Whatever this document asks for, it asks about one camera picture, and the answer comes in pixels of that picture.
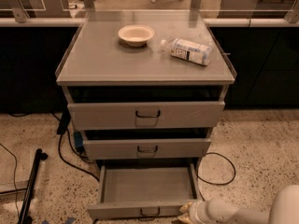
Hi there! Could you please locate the grey bottom drawer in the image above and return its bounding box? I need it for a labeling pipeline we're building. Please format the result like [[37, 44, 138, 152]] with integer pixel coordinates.
[[88, 163, 200, 220]]

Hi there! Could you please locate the grey drawer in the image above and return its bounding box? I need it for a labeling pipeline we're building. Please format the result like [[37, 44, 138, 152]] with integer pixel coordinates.
[[68, 102, 225, 130], [83, 138, 211, 160], [88, 163, 200, 220]]

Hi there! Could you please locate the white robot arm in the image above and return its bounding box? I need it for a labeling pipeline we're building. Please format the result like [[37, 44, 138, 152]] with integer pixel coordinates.
[[178, 185, 299, 224]]

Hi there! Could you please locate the grey middle drawer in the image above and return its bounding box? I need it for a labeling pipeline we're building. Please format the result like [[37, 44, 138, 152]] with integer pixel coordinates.
[[83, 138, 211, 160]]

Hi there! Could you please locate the grey drawer cabinet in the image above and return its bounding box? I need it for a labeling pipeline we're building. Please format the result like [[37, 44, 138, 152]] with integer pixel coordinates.
[[57, 10, 235, 164]]

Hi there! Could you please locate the grey top drawer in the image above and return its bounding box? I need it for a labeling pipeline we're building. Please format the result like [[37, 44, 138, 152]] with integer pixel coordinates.
[[68, 102, 225, 130]]

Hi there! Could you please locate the black power adapter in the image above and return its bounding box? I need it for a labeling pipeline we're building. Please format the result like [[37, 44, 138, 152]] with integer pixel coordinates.
[[57, 110, 71, 134]]

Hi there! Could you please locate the black stand leg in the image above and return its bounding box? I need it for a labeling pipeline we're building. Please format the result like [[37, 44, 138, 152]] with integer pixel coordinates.
[[17, 148, 48, 224]]

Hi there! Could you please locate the clear plastic water bottle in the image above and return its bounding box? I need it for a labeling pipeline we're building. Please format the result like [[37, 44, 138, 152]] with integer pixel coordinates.
[[160, 38, 212, 66]]

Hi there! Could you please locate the white paper bowl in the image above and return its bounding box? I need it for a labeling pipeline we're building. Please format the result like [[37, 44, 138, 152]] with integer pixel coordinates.
[[118, 25, 154, 47]]

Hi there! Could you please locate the black floor cable right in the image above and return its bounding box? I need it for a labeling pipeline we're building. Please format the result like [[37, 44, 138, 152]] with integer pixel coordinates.
[[195, 151, 237, 201]]

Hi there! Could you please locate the black floor cable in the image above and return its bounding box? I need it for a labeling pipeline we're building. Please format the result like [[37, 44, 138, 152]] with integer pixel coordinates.
[[195, 151, 237, 201], [50, 112, 100, 183]]

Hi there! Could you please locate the black floor cable left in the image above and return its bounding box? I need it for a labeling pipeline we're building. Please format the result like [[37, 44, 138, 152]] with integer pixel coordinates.
[[50, 112, 100, 183]]

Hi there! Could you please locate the thin black cable far left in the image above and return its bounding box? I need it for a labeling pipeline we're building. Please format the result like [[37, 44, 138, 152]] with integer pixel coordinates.
[[0, 143, 21, 217]]

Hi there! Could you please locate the white horizontal rail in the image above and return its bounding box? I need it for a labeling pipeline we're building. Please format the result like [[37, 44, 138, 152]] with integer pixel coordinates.
[[0, 18, 299, 28]]

